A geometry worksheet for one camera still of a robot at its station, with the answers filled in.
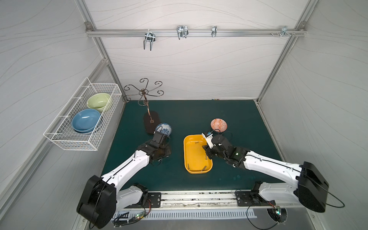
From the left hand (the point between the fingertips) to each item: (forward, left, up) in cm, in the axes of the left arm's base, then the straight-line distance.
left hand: (169, 151), depth 85 cm
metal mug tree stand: (+25, +16, -1) cm, 30 cm away
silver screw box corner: (-8, -21, -7) cm, 23 cm away
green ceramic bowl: (+14, +36, +28) cm, 48 cm away
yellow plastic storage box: (-3, -16, -7) cm, 18 cm away
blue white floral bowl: (+20, +6, -5) cm, 21 cm away
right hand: (+3, -21, +5) cm, 22 cm away
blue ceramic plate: (+1, +36, +28) cm, 46 cm away
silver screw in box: (-6, -11, -7) cm, 15 cm away
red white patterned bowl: (+24, -33, -6) cm, 41 cm away
